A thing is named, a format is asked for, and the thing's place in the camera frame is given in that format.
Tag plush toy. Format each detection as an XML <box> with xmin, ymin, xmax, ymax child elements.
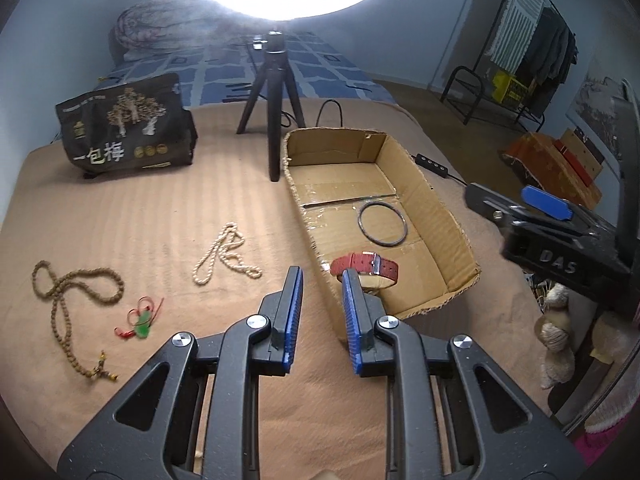
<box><xmin>534</xmin><ymin>284</ymin><xmax>575</xmax><ymax>390</ymax></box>

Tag blue patterned bed sheet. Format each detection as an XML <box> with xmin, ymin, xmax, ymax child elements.
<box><xmin>98</xmin><ymin>32</ymin><xmax>394</xmax><ymax>107</ymax></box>

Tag yellow crate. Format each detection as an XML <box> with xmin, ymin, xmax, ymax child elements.
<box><xmin>491</xmin><ymin>70</ymin><xmax>536</xmax><ymax>107</ymax></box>

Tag folded floral quilt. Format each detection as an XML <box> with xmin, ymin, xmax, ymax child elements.
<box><xmin>114</xmin><ymin>0</ymin><xmax>229</xmax><ymax>53</ymax></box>

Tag open cardboard box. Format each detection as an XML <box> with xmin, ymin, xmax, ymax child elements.
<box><xmin>282</xmin><ymin>128</ymin><xmax>480</xmax><ymax>330</ymax></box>

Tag black cable with switch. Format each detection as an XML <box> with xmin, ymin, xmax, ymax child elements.
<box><xmin>278</xmin><ymin>97</ymin><xmax>471</xmax><ymax>187</ymax></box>

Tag brown wooden bead necklace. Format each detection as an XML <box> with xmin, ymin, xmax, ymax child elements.
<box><xmin>30</xmin><ymin>259</ymin><xmax>126</xmax><ymax>384</ymax></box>

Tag red strap watch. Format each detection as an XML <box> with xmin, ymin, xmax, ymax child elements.
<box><xmin>330</xmin><ymin>252</ymin><xmax>399</xmax><ymax>290</ymax></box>

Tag black snack bag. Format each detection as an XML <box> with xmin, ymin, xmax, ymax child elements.
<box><xmin>55</xmin><ymin>73</ymin><xmax>198</xmax><ymax>176</ymax></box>

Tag black tripod stand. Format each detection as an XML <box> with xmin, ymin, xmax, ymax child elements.
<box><xmin>236</xmin><ymin>30</ymin><xmax>306</xmax><ymax>182</ymax></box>

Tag landscape wall painting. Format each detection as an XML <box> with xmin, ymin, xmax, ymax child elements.
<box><xmin>570</xmin><ymin>56</ymin><xmax>624</xmax><ymax>152</ymax></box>

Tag white striped hanging cloth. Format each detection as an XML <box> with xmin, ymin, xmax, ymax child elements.
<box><xmin>487</xmin><ymin>0</ymin><xmax>546</xmax><ymax>74</ymax></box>

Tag red cord jade pendant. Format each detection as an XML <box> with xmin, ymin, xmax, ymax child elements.
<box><xmin>114</xmin><ymin>296</ymin><xmax>165</xmax><ymax>340</ymax></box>

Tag black bangle ring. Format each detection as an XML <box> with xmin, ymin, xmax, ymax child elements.
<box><xmin>356</xmin><ymin>200</ymin><xmax>410</xmax><ymax>248</ymax></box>

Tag black clothes rack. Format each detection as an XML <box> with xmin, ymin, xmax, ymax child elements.
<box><xmin>440</xmin><ymin>0</ymin><xmax>579</xmax><ymax>131</ymax></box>

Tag dark hanging clothes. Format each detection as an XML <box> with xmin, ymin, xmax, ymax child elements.
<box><xmin>516</xmin><ymin>6</ymin><xmax>578</xmax><ymax>117</ymax></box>

